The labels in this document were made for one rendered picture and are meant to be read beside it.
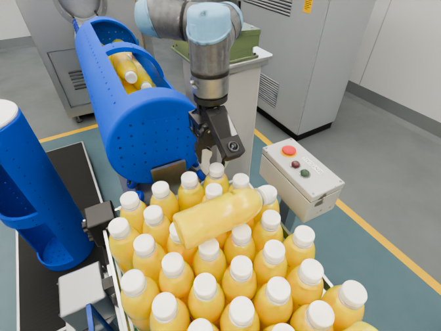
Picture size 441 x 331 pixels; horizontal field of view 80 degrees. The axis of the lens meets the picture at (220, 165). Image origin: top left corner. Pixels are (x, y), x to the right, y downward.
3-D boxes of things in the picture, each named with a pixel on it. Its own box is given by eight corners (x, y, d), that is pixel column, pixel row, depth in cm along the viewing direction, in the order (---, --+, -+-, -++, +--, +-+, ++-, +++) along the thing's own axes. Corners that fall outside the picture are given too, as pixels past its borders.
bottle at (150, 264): (178, 293, 62) (168, 253, 50) (149, 307, 60) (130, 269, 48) (168, 268, 67) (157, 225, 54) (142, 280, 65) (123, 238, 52)
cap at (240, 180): (235, 191, 62) (236, 186, 61) (230, 180, 64) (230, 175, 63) (251, 187, 63) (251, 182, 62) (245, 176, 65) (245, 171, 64)
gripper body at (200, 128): (216, 125, 67) (216, 79, 58) (233, 143, 61) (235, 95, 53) (188, 132, 64) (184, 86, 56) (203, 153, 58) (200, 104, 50)
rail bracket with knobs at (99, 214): (126, 219, 78) (117, 196, 71) (132, 238, 73) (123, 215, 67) (92, 232, 75) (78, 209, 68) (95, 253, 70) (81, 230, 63)
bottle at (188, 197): (177, 228, 76) (168, 184, 63) (192, 211, 80) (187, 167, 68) (197, 240, 73) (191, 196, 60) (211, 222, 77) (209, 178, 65)
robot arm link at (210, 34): (237, 1, 46) (226, 13, 40) (234, 64, 53) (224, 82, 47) (194, -1, 47) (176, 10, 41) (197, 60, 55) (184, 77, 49)
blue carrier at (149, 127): (138, 75, 145) (134, 17, 128) (203, 173, 88) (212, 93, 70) (81, 77, 133) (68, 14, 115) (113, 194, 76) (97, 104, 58)
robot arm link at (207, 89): (236, 75, 50) (197, 84, 47) (235, 97, 53) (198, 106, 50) (218, 61, 55) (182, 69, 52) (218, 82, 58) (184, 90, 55)
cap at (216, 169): (226, 169, 67) (226, 164, 66) (220, 179, 65) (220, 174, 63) (212, 165, 68) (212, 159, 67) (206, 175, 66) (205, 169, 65)
